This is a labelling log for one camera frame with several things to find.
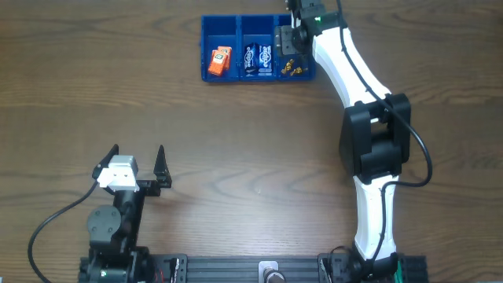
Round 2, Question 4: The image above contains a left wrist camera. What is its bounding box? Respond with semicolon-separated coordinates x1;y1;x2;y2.
96;154;141;193

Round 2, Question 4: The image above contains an orange candy box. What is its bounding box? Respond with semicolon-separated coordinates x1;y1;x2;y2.
218;46;233;72
207;50;230;76

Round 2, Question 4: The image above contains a mounting rail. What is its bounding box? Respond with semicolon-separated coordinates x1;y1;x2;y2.
78;253;428;283

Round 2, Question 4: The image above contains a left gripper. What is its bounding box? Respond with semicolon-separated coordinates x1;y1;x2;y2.
92;144;173;197

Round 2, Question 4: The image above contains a blue tray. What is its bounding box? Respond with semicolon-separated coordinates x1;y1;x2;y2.
200;13;318;83

